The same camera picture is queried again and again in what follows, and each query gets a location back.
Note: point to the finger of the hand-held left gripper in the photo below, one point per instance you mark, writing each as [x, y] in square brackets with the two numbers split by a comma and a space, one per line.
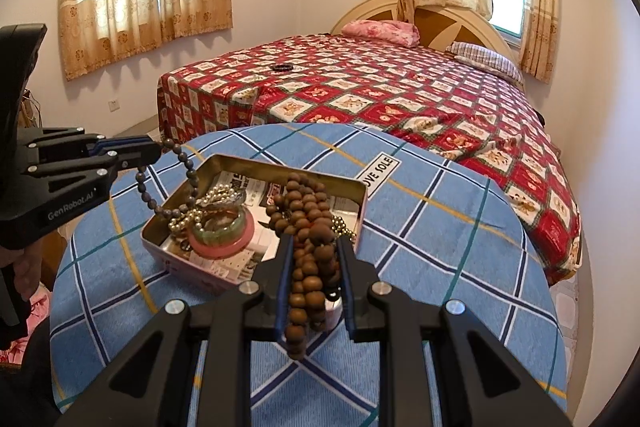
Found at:
[65, 141]
[135, 156]

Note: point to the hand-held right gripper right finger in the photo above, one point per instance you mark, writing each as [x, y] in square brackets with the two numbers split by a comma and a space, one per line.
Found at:
[346, 297]

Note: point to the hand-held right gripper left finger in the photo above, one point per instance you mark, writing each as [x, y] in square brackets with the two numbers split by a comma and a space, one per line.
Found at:
[284, 287]

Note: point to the pink bangle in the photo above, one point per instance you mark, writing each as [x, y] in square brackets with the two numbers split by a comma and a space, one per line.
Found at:
[225, 252]

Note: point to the green jade bangle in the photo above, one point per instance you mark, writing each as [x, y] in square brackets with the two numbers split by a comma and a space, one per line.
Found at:
[235, 227]

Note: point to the pink tin box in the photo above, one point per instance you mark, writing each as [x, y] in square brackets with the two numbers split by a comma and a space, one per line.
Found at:
[165, 252]

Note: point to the person's left hand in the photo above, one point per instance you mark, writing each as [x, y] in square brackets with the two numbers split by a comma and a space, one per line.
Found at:
[29, 274]

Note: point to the printed paper sheet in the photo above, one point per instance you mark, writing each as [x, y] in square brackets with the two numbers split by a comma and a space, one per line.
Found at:
[260, 194]

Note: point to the white cloth label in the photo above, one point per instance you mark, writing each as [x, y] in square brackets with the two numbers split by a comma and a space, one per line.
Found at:
[381, 170]

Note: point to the pink floral cloth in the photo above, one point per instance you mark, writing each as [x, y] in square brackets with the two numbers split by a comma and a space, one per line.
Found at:
[37, 307]

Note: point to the red patchwork bed quilt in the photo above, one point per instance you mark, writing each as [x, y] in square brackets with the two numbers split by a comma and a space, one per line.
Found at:
[400, 92]

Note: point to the dark cloth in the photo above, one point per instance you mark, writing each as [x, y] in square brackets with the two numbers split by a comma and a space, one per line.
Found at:
[30, 387]

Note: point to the pink floral pillow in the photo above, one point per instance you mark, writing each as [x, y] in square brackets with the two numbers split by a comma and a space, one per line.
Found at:
[380, 32]

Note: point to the cream wooden headboard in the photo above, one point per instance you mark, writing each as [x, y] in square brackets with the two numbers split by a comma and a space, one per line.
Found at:
[365, 5]

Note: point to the striped pillow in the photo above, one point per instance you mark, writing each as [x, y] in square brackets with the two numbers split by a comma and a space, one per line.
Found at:
[485, 59]

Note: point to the white wall outlet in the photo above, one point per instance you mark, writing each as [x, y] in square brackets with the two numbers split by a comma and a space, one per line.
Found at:
[114, 105]

